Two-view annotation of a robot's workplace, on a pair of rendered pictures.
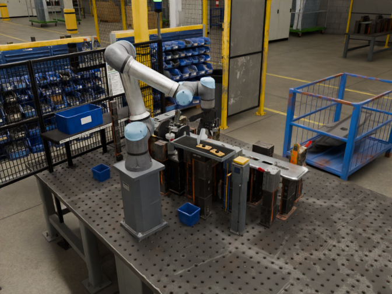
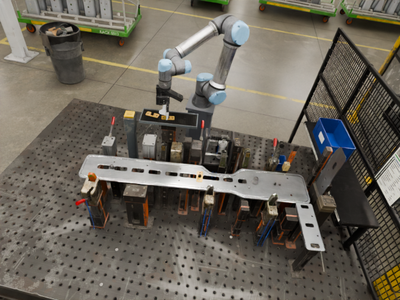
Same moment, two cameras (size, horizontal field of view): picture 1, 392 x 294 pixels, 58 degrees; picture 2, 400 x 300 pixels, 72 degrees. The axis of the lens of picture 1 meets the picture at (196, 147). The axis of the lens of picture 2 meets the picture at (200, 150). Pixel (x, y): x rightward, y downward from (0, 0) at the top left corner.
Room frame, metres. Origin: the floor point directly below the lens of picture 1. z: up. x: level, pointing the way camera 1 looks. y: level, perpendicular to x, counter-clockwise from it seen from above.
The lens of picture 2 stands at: (3.02, -0.82, 2.29)
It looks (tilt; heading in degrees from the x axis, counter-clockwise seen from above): 44 degrees down; 138
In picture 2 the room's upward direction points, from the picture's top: 8 degrees clockwise
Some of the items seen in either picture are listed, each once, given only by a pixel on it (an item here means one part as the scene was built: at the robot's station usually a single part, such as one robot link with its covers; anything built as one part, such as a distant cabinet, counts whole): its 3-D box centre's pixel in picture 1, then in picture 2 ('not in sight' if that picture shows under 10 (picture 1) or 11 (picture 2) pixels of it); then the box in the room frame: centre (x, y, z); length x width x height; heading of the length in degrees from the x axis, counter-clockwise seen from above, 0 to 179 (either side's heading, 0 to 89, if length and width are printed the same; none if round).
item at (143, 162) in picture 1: (137, 157); (202, 97); (1.72, 0.31, 1.15); 0.15 x 0.15 x 0.10
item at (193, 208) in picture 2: not in sight; (197, 190); (2.21, -0.06, 0.84); 0.13 x 0.05 x 0.29; 141
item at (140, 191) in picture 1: (141, 196); (199, 123); (1.72, 0.31, 0.90); 0.21 x 0.21 x 0.40; 42
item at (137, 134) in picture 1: (136, 136); (205, 83); (1.72, 0.31, 1.27); 0.13 x 0.12 x 0.14; 173
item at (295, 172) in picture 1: (209, 144); (196, 177); (2.22, -0.09, 1.00); 1.38 x 0.22 x 0.02; 51
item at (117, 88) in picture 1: (116, 77); (399, 174); (2.95, 0.66, 1.30); 0.23 x 0.02 x 0.31; 141
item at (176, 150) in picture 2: (210, 172); (175, 166); (2.00, -0.10, 0.89); 0.13 x 0.11 x 0.38; 141
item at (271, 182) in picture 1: (269, 197); (112, 160); (1.72, -0.42, 0.88); 0.11 x 0.10 x 0.36; 141
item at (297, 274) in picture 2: not in sight; (303, 258); (2.91, 0.17, 0.84); 0.11 x 0.06 x 0.29; 141
